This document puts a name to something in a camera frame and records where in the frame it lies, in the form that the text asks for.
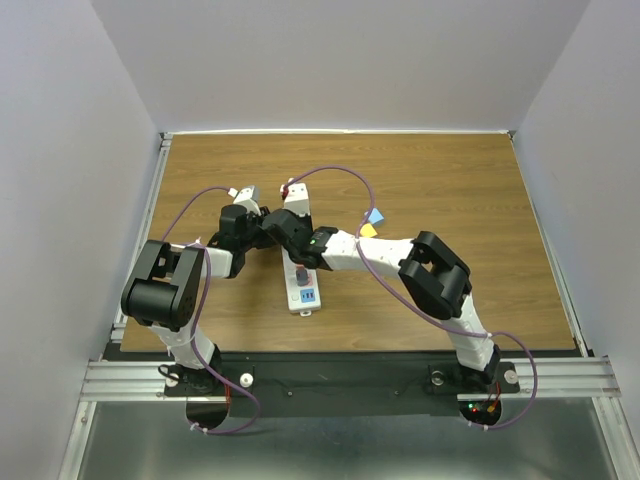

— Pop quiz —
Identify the dark grey plug adapter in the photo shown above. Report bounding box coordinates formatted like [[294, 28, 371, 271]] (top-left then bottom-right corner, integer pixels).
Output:
[[295, 267, 310, 286]]

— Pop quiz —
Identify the white power strip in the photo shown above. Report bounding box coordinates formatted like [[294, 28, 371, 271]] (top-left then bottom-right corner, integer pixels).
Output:
[[281, 248, 321, 317]]

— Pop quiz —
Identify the yellow plug adapter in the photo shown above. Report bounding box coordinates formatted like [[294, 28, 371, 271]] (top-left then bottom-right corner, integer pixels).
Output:
[[359, 223, 378, 238]]

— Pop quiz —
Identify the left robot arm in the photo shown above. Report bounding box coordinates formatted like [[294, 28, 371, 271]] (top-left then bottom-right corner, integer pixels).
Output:
[[121, 204, 273, 394]]

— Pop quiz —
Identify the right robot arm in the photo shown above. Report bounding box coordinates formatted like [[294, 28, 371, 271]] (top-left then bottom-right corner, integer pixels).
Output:
[[262, 209, 500, 390]]

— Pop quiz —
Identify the blue plug adapter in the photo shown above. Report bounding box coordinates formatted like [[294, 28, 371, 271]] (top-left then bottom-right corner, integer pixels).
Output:
[[367, 208, 385, 225]]

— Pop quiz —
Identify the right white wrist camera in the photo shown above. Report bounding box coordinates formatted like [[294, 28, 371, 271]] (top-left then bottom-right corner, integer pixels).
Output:
[[280, 182, 311, 217]]

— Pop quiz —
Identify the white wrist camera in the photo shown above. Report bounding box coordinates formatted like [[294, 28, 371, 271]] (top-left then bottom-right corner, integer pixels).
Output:
[[280, 182, 311, 217], [233, 185, 260, 211]]

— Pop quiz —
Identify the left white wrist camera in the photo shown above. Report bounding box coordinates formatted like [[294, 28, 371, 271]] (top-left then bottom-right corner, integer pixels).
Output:
[[233, 185, 260, 211]]

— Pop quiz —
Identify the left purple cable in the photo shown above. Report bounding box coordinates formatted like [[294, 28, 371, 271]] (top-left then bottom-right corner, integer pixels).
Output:
[[162, 185, 262, 436]]

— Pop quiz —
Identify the purple cable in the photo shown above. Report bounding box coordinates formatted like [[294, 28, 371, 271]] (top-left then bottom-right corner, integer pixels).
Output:
[[162, 185, 262, 436], [282, 167, 539, 432]]

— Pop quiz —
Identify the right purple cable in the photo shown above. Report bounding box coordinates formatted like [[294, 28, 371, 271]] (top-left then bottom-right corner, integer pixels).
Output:
[[282, 167, 539, 432]]

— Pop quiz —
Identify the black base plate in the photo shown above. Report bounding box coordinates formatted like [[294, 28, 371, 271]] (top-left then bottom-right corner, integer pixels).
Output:
[[165, 351, 520, 418]]

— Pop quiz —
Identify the aluminium frame rail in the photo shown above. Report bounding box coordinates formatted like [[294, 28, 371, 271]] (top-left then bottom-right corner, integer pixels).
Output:
[[75, 133, 638, 479]]

